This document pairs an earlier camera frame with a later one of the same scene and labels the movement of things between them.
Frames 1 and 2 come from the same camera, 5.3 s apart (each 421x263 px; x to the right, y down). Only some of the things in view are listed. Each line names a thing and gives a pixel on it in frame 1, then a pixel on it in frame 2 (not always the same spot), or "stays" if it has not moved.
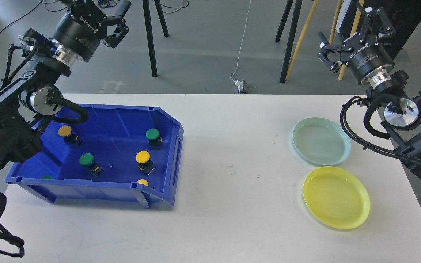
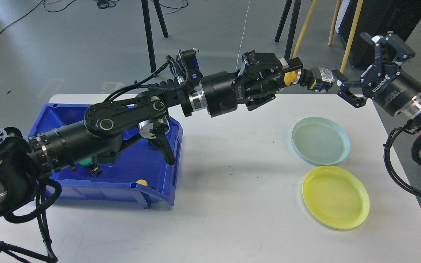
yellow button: x=145 y=165 -> x=291 y=77
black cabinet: x=402 y=15 stays
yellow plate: x=336 y=197 stays
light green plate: x=321 y=141 stays
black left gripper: x=80 y=31 -> x=223 y=91
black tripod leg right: x=288 y=7 stays
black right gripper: x=368 y=60 -> x=383 y=83
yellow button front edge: x=143 y=181 stays
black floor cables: x=104 y=4 stays
